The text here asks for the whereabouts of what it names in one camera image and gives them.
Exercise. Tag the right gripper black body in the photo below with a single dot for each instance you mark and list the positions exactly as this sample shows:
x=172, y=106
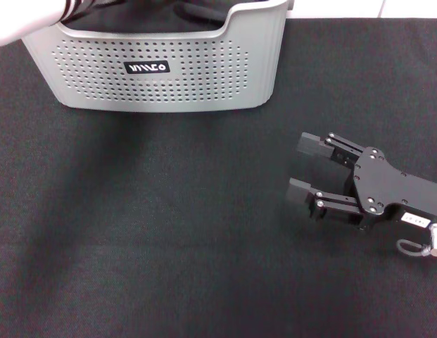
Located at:
x=380, y=183

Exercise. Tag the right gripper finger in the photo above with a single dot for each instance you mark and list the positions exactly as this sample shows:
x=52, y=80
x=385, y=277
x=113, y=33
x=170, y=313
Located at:
x=336, y=207
x=315, y=146

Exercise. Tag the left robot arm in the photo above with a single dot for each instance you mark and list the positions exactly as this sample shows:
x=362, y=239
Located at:
x=24, y=24

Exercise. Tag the black tablecloth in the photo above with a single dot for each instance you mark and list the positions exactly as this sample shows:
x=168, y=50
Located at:
x=169, y=229

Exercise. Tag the grey perforated plastic storage box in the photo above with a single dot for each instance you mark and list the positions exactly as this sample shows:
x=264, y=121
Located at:
x=98, y=88

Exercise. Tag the black cloth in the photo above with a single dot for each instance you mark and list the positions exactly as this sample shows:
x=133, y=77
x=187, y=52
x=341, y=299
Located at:
x=151, y=19

